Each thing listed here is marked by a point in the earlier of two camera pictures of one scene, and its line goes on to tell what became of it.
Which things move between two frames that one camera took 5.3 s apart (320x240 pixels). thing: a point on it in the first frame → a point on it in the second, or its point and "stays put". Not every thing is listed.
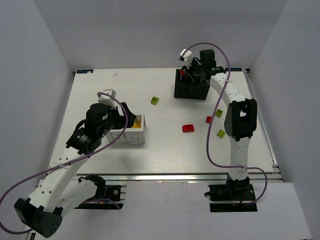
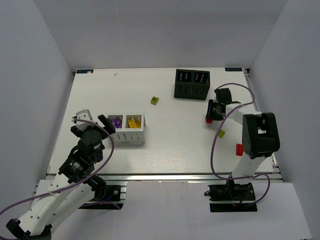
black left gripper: (124, 114) → (93, 125)
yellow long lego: (137, 124) stays put
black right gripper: (195, 70) → (214, 110)
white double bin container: (135, 135) stays put
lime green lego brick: (221, 133) stays put
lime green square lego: (154, 100) stays put
